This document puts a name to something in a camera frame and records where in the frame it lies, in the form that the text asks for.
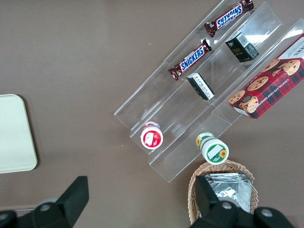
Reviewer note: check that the Snickers chocolate bar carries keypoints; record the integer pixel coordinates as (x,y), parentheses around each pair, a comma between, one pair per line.
(229,17)
(191,59)

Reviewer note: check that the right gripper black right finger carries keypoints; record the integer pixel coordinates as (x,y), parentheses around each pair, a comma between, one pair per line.
(209,209)

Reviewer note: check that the beige plastic tray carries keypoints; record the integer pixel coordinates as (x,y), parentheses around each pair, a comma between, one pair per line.
(14,133)

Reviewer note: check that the light wicker basket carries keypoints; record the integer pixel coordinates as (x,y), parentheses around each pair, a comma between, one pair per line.
(253,190)

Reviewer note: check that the green lid sunflower cup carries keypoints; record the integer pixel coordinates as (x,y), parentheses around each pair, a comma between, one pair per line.
(215,152)

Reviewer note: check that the red tartan cookie box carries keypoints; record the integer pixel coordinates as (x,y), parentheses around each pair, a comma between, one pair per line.
(273,83)

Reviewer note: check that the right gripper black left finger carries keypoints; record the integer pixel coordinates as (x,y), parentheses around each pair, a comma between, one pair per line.
(61,209)

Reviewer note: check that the red lid yogurt cup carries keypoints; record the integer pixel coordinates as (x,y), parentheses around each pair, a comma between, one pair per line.
(152,139)

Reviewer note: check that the silver foil packet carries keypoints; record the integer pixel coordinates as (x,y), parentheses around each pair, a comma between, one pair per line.
(230,187)

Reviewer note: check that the small black carton box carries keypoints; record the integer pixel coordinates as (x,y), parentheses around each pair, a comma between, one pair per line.
(241,47)
(202,86)

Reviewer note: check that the clear acrylic stepped display stand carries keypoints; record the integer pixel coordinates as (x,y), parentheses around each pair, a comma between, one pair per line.
(180,111)

